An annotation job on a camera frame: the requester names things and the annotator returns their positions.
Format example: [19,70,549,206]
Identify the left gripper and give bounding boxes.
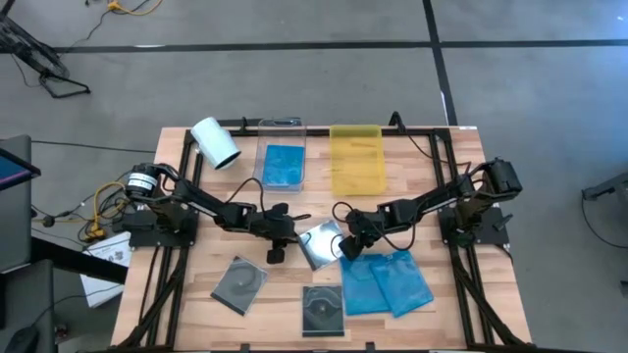
[250,201,303,249]

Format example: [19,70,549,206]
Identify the clear black CD jewel case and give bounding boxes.
[301,284,346,338]
[210,254,270,317]
[297,219,347,273]

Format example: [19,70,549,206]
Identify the blue plastic disc case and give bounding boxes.
[340,254,393,318]
[262,144,305,189]
[368,249,436,319]

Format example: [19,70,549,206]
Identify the yellow plastic bin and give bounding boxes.
[329,125,389,196]

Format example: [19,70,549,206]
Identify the clear plastic bin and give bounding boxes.
[252,117,308,193]

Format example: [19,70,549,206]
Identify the white cardboard box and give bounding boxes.
[79,229,133,309]

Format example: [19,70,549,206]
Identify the dark metal stand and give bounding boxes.
[581,171,628,202]

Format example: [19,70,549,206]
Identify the dark desk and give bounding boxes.
[0,237,130,353]

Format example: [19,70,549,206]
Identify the blue-screen monitor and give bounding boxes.
[0,146,41,191]

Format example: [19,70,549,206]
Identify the black computer mouse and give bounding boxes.
[4,326,40,353]

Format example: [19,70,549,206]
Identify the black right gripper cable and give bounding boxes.
[331,200,419,252]

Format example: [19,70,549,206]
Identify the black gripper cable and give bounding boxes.
[331,200,419,252]
[224,176,269,215]

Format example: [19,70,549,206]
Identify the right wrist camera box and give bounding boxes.
[338,235,363,262]

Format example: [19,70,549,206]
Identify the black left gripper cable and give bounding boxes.
[224,176,269,215]

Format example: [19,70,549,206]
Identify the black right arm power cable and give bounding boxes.
[389,111,475,171]

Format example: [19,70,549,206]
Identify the black aluminium table frame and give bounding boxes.
[112,117,529,353]

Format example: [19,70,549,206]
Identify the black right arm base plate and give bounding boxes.
[439,205,514,246]

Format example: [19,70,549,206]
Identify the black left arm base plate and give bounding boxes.
[128,215,200,248]

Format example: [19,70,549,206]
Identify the yellow cable bundle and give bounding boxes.
[85,180,130,244]

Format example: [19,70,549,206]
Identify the yellow floor cable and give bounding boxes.
[106,0,163,17]

